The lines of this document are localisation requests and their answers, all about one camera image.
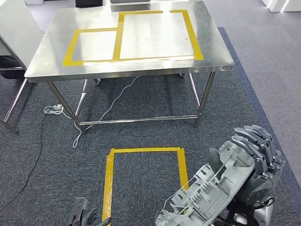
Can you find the stainless steel workbench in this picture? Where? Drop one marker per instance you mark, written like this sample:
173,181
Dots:
211,46

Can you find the black bag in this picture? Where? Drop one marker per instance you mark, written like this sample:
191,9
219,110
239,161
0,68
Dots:
11,68

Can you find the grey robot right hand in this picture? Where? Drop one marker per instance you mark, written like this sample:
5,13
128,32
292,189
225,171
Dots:
263,149

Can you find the white desk with steel legs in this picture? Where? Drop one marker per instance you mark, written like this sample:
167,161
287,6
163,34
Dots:
19,31

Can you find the yellow floor tape square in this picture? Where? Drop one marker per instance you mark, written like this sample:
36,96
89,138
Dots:
145,150

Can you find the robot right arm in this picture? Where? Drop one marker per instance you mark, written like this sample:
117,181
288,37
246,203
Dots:
263,215

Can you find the yellow tape frame on workbench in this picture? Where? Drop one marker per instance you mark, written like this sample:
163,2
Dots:
118,40

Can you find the white display plinth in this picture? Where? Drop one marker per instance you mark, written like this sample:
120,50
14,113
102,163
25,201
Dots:
274,4

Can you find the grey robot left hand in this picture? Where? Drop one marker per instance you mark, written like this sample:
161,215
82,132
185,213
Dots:
93,220

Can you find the silver wheel cover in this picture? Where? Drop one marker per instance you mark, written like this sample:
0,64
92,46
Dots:
211,193

